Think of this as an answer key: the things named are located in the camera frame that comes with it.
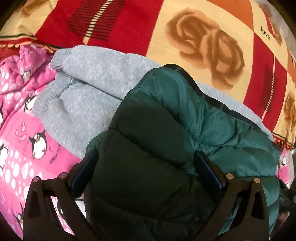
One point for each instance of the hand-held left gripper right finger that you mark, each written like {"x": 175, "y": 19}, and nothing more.
{"x": 209, "y": 172}

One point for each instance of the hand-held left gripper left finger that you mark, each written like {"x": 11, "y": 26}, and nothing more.
{"x": 83, "y": 169}

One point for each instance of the green puffer jacket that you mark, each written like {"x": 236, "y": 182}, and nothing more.
{"x": 150, "y": 139}

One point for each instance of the pink penguin print blanket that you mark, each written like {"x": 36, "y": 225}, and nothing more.
{"x": 20, "y": 129}

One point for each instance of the grey sweatshirt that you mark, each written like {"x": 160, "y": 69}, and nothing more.
{"x": 92, "y": 92}

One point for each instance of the red orange rose print blanket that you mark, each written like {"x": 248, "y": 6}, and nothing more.
{"x": 161, "y": 27}

